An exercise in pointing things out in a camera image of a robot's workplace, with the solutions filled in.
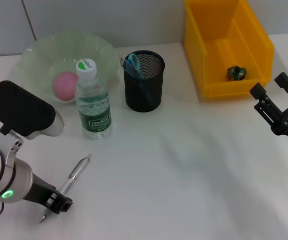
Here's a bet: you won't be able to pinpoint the pale green glass fruit plate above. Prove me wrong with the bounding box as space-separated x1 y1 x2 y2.
16 30 121 105

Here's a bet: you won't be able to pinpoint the pink toy peach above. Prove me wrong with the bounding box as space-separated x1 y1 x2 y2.
53 71 79 102

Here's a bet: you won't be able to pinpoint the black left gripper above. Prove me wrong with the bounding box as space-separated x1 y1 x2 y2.
22 174 74 215

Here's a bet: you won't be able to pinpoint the transparent plastic ruler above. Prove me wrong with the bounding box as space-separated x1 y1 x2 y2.
118 54 146 80

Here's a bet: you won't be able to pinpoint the yellow plastic bin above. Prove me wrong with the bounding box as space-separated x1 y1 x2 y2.
183 0 275 100

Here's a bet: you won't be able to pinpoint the blue scissors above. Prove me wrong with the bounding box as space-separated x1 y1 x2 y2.
123 53 157 104

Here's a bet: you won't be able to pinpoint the silver pen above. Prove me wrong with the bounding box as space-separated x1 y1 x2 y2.
39 153 93 224

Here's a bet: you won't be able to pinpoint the black mesh pen holder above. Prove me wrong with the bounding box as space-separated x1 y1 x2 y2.
123 49 165 113

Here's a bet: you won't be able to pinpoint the green plastic wrapper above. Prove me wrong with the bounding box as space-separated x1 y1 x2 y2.
226 65 247 81

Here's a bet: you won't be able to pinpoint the clear green-label water bottle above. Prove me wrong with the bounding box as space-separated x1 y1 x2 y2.
75 57 114 140

